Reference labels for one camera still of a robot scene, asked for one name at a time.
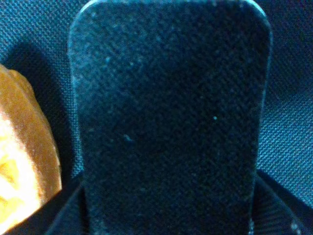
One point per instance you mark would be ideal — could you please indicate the orange waffle slice toy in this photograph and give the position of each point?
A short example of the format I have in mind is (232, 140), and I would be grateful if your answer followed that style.
(30, 170)

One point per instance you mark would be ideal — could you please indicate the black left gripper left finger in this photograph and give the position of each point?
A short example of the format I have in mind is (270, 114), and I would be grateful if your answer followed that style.
(63, 215)

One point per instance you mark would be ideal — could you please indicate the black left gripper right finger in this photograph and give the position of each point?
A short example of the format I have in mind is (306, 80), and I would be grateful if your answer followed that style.
(276, 211)

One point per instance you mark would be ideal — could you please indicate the black and white board eraser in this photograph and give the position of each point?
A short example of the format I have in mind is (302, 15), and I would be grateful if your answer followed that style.
(169, 96)

